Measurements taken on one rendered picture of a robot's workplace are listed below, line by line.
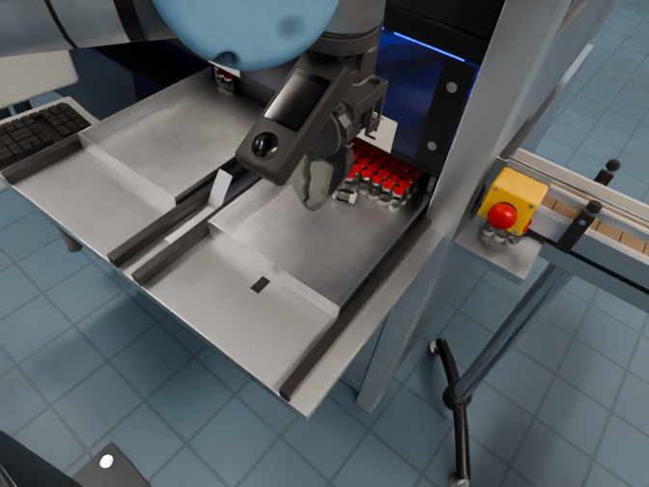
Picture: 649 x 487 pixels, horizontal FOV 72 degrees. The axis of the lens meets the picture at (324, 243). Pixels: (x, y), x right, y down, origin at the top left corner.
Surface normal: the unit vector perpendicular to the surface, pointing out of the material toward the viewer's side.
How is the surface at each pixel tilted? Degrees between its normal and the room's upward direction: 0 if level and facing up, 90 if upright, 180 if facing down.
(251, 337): 0
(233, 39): 89
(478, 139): 90
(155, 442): 0
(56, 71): 90
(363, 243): 0
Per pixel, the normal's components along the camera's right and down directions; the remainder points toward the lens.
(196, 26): 0.32, 0.74
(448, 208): -0.59, 0.59
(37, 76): 0.72, 0.57
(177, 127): 0.08, -0.64
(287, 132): -0.23, -0.28
